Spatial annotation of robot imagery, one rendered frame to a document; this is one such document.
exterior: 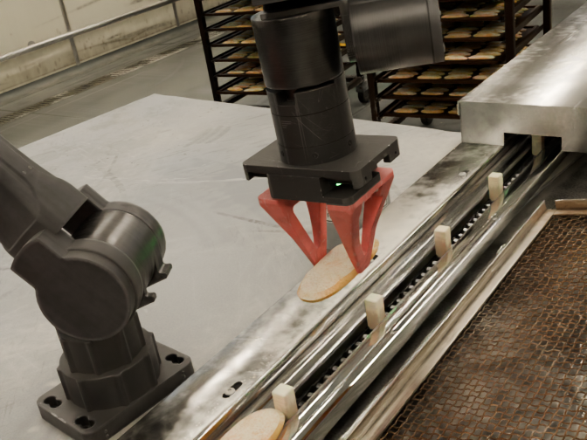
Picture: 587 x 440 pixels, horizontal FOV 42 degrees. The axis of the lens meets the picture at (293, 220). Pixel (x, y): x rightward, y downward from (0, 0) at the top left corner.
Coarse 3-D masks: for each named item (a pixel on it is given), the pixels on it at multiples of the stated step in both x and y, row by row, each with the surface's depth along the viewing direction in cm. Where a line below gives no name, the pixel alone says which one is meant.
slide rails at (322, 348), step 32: (512, 160) 96; (480, 192) 89; (512, 192) 88; (448, 224) 83; (480, 224) 82; (416, 256) 78; (448, 256) 77; (384, 288) 73; (416, 288) 73; (352, 320) 69; (384, 320) 69; (320, 352) 66; (352, 352) 65; (288, 384) 62
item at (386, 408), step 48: (528, 240) 69; (576, 240) 67; (480, 288) 63; (528, 288) 62; (432, 336) 57; (432, 384) 53; (480, 384) 52; (384, 432) 50; (432, 432) 49; (480, 432) 47
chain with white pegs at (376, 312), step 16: (544, 144) 102; (528, 160) 98; (496, 176) 88; (512, 176) 94; (496, 192) 88; (480, 208) 88; (464, 224) 85; (448, 240) 79; (368, 304) 68; (368, 320) 69; (320, 384) 63; (288, 400) 59; (304, 400) 62; (288, 416) 59
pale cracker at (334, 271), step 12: (360, 240) 63; (336, 252) 61; (372, 252) 61; (324, 264) 60; (336, 264) 60; (348, 264) 59; (312, 276) 59; (324, 276) 58; (336, 276) 58; (348, 276) 58; (300, 288) 58; (312, 288) 58; (324, 288) 57; (336, 288) 58; (312, 300) 57
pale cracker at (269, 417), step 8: (248, 416) 58; (256, 416) 58; (264, 416) 58; (272, 416) 58; (280, 416) 58; (240, 424) 57; (248, 424) 57; (256, 424) 57; (264, 424) 57; (272, 424) 57; (280, 424) 58; (232, 432) 57; (240, 432) 57; (248, 432) 57; (256, 432) 56; (264, 432) 56; (272, 432) 57
